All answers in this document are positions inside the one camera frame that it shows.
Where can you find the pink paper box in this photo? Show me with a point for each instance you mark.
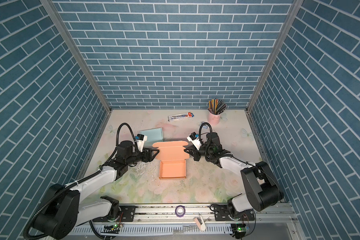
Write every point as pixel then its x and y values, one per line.
pixel 172 157

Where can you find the colored pencils bundle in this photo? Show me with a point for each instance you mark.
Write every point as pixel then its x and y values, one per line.
pixel 217 106

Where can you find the purple tape roll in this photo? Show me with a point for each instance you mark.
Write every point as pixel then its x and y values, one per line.
pixel 180 211

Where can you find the pink pen cup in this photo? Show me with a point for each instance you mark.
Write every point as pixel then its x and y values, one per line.
pixel 213 119

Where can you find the white pink small tool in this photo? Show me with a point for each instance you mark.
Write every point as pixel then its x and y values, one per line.
pixel 200 223

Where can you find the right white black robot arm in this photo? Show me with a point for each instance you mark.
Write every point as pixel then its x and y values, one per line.
pixel 261 188

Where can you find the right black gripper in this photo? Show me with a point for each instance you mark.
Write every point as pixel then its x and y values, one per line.
pixel 193 151

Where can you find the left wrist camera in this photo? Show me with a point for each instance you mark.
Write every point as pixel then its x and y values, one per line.
pixel 140 141

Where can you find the blue small stapler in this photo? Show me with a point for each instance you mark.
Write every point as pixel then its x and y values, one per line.
pixel 204 125

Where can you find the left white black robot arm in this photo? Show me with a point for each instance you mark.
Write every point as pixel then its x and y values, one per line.
pixel 62 207

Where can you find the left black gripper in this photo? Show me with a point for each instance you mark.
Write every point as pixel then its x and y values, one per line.
pixel 149 158

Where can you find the white pencil box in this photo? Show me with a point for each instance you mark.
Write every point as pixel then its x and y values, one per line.
pixel 179 117

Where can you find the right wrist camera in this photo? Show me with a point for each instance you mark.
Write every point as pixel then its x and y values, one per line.
pixel 195 140

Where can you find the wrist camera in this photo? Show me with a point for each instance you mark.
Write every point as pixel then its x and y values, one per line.
pixel 195 140
pixel 140 141

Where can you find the light blue paper box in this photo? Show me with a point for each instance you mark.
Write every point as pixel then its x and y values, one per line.
pixel 154 135

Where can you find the metal base rail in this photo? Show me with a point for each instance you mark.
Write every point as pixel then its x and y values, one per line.
pixel 277 222

